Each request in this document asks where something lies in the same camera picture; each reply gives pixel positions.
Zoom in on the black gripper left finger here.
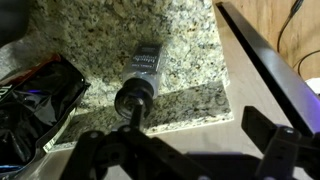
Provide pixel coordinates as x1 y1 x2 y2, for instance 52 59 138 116
59 98 212 180

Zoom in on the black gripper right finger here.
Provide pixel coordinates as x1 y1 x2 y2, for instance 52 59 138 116
241 105 320 180

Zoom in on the small dark capped bottle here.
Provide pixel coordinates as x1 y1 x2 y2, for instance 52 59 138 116
114 43 163 121

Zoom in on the tall wooden side panel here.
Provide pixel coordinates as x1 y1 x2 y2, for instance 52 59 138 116
212 2 303 158

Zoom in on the stainless steel refrigerator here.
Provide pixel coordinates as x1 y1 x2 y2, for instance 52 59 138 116
215 1 320 136

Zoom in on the black foil bag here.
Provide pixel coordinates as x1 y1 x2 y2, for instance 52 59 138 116
0 54 91 174

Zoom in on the thin black floor cable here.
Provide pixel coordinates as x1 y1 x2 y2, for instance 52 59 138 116
296 49 320 78
276 0 305 54

